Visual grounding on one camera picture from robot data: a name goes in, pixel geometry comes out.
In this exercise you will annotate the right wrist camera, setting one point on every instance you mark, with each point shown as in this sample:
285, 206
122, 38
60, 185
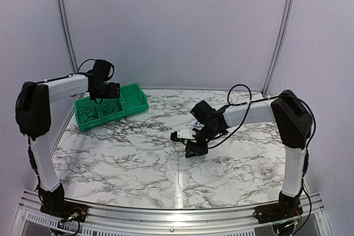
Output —
183, 134

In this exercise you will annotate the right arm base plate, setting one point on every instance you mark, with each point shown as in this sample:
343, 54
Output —
273, 212

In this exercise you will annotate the aluminium front rail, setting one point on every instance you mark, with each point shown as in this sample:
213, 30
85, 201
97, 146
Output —
113, 220

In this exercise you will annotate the green bin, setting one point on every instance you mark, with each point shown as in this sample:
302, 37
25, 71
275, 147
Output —
133, 99
110, 109
86, 113

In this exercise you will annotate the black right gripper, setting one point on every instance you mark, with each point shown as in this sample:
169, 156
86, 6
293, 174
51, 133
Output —
199, 151

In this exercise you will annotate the green bin right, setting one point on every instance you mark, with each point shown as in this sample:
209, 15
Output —
133, 99

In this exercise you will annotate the green bin left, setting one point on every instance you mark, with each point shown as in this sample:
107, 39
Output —
86, 113

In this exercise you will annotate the aluminium corner post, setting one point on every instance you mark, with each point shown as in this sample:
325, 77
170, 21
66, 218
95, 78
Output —
67, 36
286, 16

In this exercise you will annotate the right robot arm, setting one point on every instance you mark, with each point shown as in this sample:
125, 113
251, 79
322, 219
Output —
293, 117

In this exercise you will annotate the right aluminium corner post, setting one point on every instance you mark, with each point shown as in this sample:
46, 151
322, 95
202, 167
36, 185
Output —
286, 16

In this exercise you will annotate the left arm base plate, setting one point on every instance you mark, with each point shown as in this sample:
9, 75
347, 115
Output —
72, 211

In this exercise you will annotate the left aluminium corner post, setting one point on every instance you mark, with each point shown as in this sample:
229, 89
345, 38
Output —
67, 36

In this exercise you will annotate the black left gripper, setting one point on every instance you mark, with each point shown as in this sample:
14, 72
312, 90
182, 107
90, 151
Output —
114, 92

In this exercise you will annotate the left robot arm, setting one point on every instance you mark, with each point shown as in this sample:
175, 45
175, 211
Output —
33, 116

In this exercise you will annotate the green bin middle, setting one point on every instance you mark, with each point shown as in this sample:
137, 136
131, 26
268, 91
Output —
110, 109

